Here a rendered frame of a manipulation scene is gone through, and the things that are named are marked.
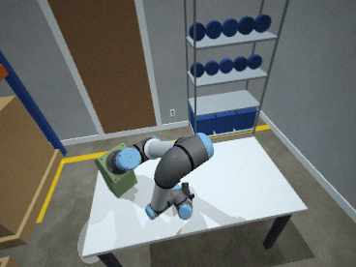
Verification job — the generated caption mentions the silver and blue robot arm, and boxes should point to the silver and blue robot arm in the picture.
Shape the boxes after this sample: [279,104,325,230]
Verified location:
[106,133,214,220]

